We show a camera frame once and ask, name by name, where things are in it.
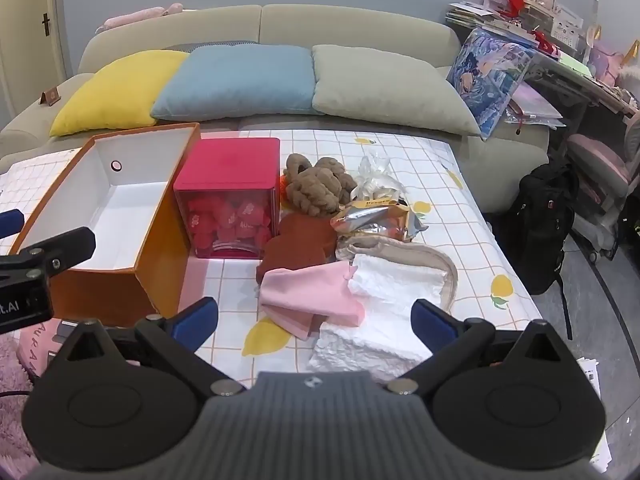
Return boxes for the pink cloth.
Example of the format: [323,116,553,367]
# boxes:
[258,263,366,342]

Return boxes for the blue printed pillow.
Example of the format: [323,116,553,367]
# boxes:
[446,27,535,140]

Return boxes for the grey beige pillow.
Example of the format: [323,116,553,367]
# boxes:
[311,44,482,137]

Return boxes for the pink plush bag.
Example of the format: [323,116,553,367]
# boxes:
[590,42,626,83]

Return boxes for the clear bag with white ribbon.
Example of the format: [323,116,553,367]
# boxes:
[350,155,408,206]

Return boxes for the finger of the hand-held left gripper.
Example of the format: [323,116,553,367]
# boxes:
[0,226,97,281]
[0,209,24,240]

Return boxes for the rust brown plush slipper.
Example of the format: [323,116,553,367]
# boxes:
[295,215,338,266]
[256,217,311,286]

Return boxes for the pink fluffy rug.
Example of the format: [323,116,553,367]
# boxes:
[0,335,41,476]

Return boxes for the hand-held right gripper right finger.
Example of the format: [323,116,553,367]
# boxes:
[387,298,581,395]

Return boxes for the white desk calendar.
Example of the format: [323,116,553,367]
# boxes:
[552,5,583,48]

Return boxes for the beige sofa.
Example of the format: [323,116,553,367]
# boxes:
[0,4,551,216]

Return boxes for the grey desk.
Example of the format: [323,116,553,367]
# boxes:
[520,50,640,161]

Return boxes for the checkered lemon print tablecloth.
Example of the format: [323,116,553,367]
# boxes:
[0,127,543,401]

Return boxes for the yellow pillow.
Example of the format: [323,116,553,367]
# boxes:
[48,50,190,137]

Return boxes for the red box with clear front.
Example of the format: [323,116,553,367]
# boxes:
[172,137,282,261]

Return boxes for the orange cardboard box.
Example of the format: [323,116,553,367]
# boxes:
[9,122,202,328]

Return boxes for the beige fabric pouch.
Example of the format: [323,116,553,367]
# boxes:
[335,237,458,308]

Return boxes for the long pink plush toy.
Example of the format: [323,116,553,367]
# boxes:
[102,2,185,28]

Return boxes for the yellow silver snack packet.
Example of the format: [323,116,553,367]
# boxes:
[330,199,428,243]

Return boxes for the white printed papers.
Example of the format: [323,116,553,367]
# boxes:
[575,357,613,476]

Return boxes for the black backpack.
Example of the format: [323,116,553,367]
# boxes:
[500,160,581,296]

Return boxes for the clear folder with papers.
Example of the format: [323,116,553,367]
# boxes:
[505,82,566,133]

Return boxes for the stack of books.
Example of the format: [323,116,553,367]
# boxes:
[445,0,536,36]

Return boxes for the grey striped cushion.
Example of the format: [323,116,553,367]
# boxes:
[160,39,258,53]

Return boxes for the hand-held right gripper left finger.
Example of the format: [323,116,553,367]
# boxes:
[47,296,246,396]

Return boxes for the cream door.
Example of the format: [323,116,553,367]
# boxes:
[0,0,76,126]

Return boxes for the white crinkled towel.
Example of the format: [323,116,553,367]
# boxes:
[307,254,448,383]

